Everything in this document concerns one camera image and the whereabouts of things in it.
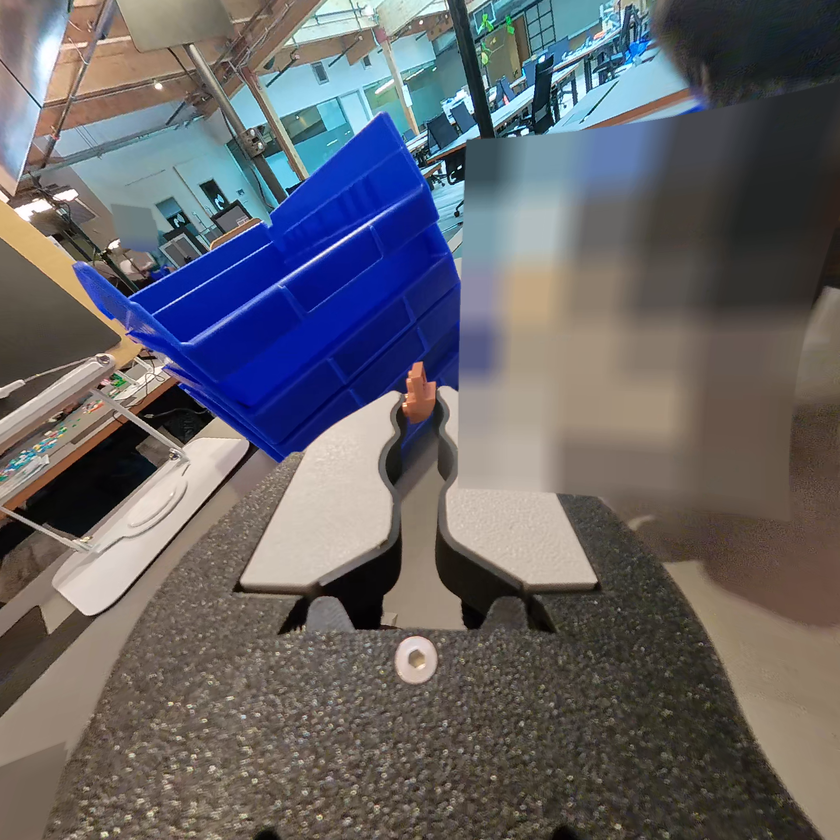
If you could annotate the black board with wooden edge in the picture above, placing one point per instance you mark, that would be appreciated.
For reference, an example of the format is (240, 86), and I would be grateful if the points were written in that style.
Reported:
(46, 315)

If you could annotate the white curved board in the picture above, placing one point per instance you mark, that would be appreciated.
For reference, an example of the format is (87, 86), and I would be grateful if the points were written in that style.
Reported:
(145, 525)

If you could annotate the white metal stand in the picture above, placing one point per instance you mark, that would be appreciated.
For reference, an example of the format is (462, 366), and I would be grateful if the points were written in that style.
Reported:
(79, 394)

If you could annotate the black office chair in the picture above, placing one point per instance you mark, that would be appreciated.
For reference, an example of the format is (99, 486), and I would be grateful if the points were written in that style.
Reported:
(541, 92)

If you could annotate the grey desk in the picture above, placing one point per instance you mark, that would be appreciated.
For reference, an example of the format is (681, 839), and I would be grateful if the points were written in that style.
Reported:
(788, 656)

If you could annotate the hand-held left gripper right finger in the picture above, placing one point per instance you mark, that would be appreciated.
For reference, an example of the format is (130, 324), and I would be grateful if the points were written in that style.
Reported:
(519, 538)

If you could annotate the long wooden table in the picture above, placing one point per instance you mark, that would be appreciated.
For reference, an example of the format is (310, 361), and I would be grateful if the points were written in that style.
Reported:
(617, 92)

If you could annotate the small orange brick assembly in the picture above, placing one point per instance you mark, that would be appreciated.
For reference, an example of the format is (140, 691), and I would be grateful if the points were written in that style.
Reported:
(418, 394)

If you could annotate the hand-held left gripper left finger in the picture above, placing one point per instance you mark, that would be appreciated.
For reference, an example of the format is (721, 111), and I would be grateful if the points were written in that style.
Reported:
(322, 519)

